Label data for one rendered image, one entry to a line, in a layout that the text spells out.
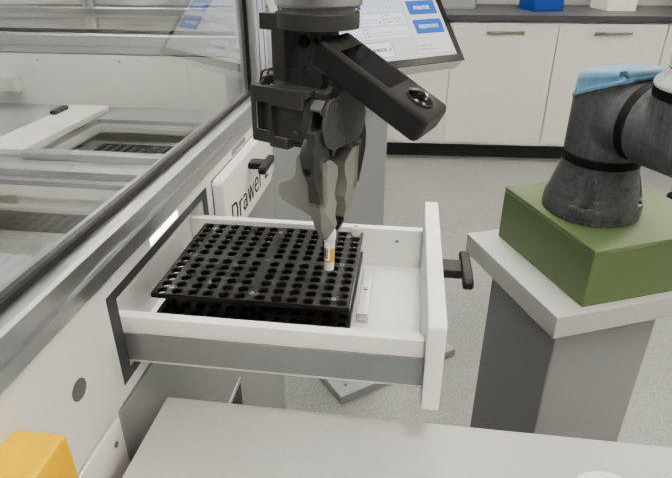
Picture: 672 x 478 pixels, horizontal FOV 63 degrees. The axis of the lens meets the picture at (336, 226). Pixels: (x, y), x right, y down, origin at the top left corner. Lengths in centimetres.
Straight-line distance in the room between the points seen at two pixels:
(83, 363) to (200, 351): 12
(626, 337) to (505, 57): 274
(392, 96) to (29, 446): 38
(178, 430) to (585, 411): 74
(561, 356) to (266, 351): 56
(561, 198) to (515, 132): 283
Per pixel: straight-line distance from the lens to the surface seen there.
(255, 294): 62
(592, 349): 103
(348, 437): 65
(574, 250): 90
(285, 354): 59
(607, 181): 92
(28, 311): 50
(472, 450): 65
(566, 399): 108
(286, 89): 49
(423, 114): 45
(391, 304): 71
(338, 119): 49
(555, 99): 376
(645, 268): 95
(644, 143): 84
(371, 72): 46
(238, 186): 92
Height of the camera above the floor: 124
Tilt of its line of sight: 27 degrees down
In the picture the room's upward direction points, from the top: straight up
